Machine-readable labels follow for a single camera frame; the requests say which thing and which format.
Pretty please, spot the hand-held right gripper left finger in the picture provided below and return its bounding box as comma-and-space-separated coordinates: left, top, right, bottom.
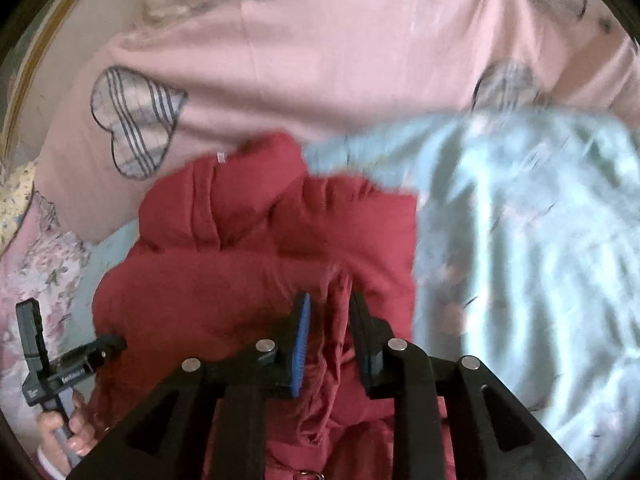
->
65, 292, 313, 480

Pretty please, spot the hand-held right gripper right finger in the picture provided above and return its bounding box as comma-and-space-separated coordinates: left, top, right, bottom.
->
349, 292, 589, 480

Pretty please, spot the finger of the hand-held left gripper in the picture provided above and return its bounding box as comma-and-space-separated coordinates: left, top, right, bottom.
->
80, 333, 126, 367

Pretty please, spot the red quilted blanket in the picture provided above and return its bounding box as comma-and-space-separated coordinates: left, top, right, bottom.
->
87, 131, 451, 480

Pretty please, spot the person's left forearm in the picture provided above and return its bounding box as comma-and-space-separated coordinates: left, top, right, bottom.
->
36, 450, 72, 477

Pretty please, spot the person's left hand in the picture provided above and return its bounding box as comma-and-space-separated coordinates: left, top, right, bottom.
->
37, 389, 102, 462

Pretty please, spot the floral ruffled pillow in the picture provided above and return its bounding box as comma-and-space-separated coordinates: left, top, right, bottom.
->
0, 192, 93, 413

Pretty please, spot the yellow floral pillow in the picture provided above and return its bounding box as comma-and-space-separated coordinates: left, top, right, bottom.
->
0, 159, 40, 257

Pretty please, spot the light blue floral blanket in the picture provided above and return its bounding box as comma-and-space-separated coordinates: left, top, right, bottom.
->
65, 109, 640, 472

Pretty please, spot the pink duvet with plaid hearts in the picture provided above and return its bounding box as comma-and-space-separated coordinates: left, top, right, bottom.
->
34, 0, 640, 247

